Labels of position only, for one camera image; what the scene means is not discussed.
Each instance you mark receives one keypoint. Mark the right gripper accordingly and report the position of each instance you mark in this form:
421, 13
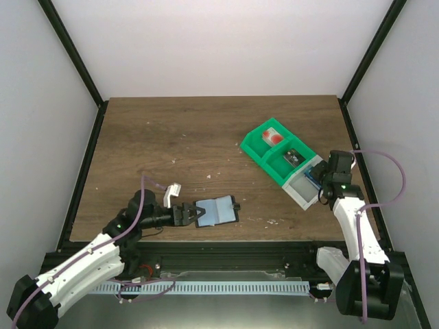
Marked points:
320, 172

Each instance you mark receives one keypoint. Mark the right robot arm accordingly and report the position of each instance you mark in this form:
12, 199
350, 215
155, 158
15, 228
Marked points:
367, 283

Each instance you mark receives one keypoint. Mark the light blue cable duct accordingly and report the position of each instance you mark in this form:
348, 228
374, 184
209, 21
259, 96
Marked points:
209, 288

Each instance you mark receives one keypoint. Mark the dark card stack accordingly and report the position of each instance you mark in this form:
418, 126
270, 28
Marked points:
294, 158

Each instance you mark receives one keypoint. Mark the black card holder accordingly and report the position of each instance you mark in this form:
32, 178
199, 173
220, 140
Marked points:
218, 211

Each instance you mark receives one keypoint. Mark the red dotted card stack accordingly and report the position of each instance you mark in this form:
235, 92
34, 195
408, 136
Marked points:
272, 137

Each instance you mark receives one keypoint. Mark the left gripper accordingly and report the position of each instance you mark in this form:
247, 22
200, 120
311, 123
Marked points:
180, 214

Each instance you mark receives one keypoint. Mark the blue card stack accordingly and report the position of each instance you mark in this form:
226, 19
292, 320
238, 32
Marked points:
309, 176

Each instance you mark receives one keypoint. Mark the black aluminium frame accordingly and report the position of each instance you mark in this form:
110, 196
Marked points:
222, 256

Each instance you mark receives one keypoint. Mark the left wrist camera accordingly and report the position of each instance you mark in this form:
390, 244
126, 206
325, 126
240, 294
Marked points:
172, 190

